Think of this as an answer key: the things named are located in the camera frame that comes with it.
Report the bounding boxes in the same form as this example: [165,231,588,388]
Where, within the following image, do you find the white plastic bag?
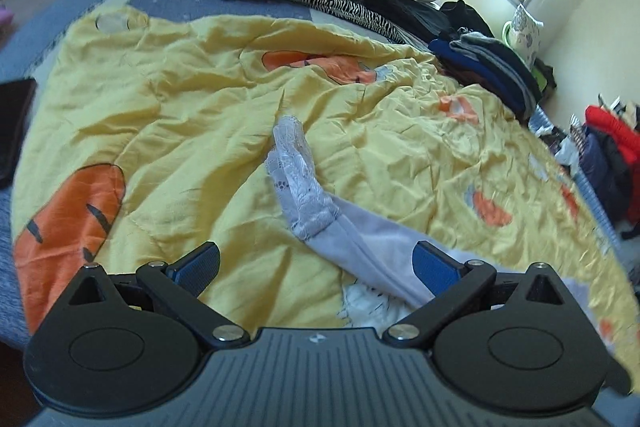
[542,127,585,180]

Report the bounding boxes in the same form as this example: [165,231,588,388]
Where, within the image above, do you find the green plastic chair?
[501,21,547,94]

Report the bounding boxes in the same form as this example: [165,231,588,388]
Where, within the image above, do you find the black cloth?
[360,0,497,44]

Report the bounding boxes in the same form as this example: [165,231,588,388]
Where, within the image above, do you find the zebra striped cloth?
[287,0,416,45]

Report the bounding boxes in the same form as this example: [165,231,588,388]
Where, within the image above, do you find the floral pillow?
[510,4,545,65]

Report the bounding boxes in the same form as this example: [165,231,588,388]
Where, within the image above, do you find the white lace-trimmed top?
[265,115,598,323]

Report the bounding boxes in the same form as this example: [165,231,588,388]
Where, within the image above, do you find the yellow printed quilt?
[12,9,638,400]

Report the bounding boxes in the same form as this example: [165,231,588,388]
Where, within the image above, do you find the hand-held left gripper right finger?
[384,241,568,349]

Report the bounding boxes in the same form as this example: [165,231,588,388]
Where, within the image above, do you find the stack of folded dark clothes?
[429,29,545,122]

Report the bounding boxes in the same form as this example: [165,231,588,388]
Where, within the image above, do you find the black flat object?
[0,78,39,190]

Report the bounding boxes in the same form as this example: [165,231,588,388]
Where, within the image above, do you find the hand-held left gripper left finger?
[67,241,251,349]

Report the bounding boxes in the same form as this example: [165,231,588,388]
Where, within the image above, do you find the red jacket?
[584,105,640,224]

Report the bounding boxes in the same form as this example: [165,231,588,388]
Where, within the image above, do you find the navy jacket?
[579,127,632,220]

